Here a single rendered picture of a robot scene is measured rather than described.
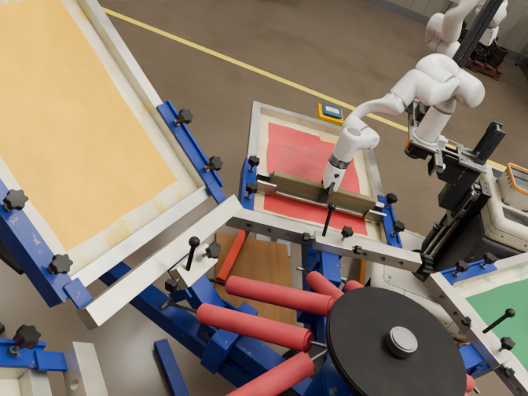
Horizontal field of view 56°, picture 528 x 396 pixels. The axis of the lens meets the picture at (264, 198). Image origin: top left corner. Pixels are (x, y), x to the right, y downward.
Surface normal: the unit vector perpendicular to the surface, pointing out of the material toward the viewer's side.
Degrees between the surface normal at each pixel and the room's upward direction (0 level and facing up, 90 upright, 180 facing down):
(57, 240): 32
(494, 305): 0
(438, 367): 0
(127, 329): 0
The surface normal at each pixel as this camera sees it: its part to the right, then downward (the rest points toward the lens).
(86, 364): 0.70, -0.67
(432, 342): 0.30, -0.73
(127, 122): 0.68, -0.33
